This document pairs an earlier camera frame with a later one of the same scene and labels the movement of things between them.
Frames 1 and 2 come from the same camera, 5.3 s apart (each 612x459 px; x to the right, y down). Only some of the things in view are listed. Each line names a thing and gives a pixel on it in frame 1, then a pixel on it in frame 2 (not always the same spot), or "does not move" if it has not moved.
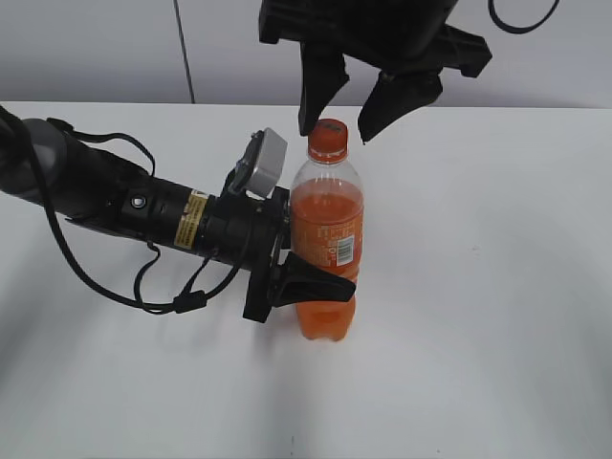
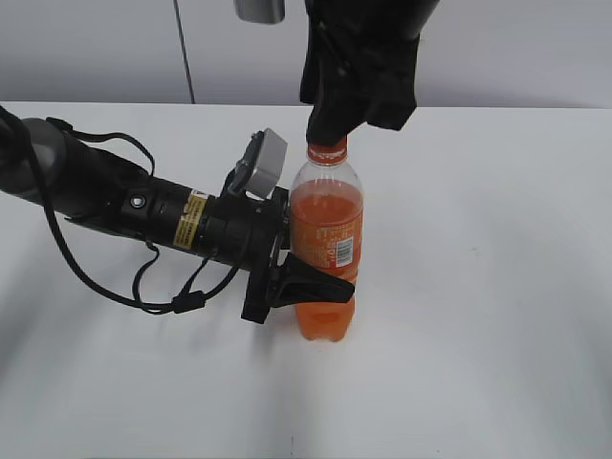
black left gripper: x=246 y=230 does not move
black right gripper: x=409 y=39 → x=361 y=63
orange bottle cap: x=328 y=142 does not move
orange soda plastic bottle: x=326 y=223 does not move
